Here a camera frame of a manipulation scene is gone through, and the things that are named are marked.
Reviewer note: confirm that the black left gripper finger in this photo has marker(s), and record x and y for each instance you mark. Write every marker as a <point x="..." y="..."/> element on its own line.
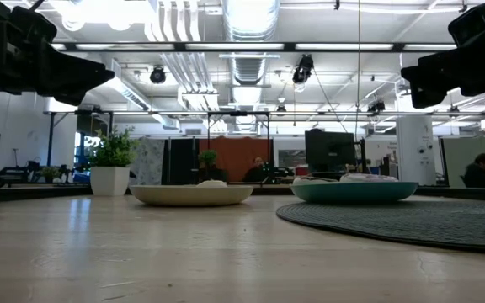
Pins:
<point x="65" y="93"/>
<point x="78" y="69"/>

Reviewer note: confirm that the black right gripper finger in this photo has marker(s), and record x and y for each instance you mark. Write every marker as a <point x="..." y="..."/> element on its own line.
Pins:
<point x="425" y="94"/>
<point x="436" y="71"/>

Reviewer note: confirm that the large purple glazed donut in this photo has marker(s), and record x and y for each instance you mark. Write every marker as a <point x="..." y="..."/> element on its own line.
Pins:
<point x="369" y="177"/>

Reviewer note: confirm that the large pink glazed donut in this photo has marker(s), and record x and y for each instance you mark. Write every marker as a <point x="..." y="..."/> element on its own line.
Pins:
<point x="314" y="180"/>

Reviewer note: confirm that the pale yellow glazed donut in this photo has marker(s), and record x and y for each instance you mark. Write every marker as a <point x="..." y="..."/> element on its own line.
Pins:
<point x="211" y="184"/>

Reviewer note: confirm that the black ceiling spotlight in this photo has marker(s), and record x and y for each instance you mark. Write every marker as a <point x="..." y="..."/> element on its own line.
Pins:
<point x="157" y="75"/>
<point x="303" y="69"/>
<point x="376" y="107"/>

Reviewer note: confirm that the white round column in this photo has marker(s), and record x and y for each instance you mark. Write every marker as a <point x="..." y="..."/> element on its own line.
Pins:
<point x="416" y="147"/>

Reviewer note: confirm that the grey office partition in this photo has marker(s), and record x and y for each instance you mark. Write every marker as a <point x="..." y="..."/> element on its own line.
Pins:
<point x="453" y="162"/>

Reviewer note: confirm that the tiny green plant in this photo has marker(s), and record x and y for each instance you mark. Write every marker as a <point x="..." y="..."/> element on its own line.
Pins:
<point x="51" y="173"/>

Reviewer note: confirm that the black background machine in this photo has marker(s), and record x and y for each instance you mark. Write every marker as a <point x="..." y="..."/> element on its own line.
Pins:
<point x="19" y="173"/>

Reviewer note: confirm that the person at desk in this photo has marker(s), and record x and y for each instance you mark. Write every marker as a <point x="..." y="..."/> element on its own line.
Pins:
<point x="478" y="172"/>

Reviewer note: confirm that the green plant in white pot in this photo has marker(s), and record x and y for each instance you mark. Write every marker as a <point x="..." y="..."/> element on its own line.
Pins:
<point x="110" y="179"/>

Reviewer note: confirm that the patterned grey curtain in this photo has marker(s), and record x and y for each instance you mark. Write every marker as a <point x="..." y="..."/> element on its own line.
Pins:
<point x="146" y="162"/>

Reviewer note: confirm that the black computer monitor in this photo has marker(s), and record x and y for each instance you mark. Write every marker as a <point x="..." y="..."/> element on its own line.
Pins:
<point x="330" y="149"/>

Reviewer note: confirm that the teal shallow plate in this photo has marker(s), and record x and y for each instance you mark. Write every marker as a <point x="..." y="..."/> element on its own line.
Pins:
<point x="354" y="192"/>

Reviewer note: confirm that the round grey woven placemat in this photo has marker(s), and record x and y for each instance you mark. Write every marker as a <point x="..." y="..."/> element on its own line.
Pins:
<point x="394" y="223"/>

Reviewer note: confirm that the black room panel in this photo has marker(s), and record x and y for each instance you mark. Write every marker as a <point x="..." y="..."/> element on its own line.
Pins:
<point x="181" y="160"/>

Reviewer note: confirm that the red storage box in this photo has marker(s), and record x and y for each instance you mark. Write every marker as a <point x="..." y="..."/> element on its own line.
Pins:
<point x="302" y="171"/>

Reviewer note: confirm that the small plant in dark pot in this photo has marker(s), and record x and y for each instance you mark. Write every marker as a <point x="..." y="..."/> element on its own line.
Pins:
<point x="208" y="166"/>

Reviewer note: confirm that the cream shallow plate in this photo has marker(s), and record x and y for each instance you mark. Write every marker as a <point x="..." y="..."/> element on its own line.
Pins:
<point x="192" y="195"/>

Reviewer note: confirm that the orange office partition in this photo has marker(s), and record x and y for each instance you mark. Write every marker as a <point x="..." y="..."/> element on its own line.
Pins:
<point x="236" y="153"/>

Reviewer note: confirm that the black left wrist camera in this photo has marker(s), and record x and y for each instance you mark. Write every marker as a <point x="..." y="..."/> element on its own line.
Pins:
<point x="32" y="25"/>

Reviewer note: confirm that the black overhead frame bar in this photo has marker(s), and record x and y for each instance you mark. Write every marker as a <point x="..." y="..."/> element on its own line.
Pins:
<point x="289" y="47"/>

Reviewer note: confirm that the round silver ceiling duct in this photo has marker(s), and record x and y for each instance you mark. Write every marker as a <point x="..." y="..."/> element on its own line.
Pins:
<point x="251" y="19"/>

